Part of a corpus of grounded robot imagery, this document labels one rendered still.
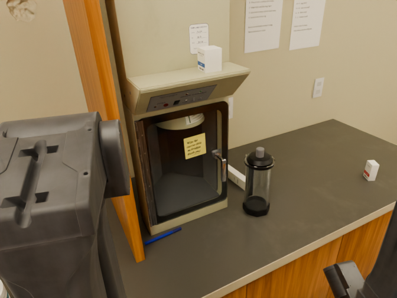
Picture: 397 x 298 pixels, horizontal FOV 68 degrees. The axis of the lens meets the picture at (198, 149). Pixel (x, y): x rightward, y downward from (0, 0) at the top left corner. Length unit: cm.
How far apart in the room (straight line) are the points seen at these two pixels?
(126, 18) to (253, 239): 79
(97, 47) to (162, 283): 68
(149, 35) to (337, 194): 97
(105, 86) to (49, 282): 55
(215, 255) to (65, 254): 85
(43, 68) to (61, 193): 105
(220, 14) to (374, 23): 139
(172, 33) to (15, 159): 67
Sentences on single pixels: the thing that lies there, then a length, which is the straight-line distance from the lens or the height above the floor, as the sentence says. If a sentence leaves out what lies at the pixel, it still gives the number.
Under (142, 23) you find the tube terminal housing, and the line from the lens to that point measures 82.
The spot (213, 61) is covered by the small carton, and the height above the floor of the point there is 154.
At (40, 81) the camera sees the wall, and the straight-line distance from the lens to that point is 125.
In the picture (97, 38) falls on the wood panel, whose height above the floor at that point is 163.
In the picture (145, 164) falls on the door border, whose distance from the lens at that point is 93.
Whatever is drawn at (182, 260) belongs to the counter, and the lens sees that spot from 103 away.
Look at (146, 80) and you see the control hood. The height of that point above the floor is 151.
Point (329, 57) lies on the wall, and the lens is 192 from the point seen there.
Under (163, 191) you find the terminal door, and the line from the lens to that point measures 100.
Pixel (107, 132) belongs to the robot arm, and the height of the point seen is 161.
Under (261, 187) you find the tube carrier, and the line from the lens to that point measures 109.
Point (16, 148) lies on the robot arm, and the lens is 25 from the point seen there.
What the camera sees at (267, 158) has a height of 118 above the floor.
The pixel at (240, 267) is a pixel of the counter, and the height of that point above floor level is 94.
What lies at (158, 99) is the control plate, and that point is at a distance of 78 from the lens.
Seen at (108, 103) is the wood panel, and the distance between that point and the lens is 74.
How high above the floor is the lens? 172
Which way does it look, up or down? 29 degrees down
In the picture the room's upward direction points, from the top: 2 degrees counter-clockwise
